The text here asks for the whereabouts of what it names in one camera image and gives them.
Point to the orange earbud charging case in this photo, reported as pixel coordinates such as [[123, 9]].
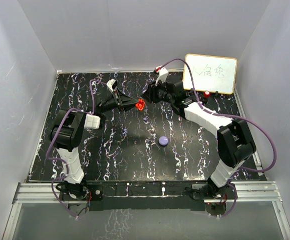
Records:
[[140, 104]]

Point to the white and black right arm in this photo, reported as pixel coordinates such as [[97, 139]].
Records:
[[234, 139]]

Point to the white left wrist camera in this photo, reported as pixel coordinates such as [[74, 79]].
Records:
[[111, 85]]

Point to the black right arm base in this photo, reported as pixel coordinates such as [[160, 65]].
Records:
[[205, 191]]

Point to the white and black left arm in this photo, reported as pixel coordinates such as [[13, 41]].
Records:
[[69, 125]]

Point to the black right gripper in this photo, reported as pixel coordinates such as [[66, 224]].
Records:
[[150, 95]]

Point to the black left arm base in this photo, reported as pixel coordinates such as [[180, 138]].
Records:
[[80, 191]]

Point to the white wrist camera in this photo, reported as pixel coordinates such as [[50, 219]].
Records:
[[162, 75], [111, 85]]

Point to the aluminium front rail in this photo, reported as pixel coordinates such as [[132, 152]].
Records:
[[245, 191]]

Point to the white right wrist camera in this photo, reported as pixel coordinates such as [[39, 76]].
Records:
[[162, 75]]

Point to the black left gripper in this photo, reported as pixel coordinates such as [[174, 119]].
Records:
[[127, 102]]

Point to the purple charging case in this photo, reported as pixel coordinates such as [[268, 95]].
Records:
[[163, 141]]

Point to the white board yellow frame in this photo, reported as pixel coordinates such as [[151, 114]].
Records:
[[210, 73]]

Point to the red emergency button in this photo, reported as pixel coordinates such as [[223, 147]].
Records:
[[206, 95]]

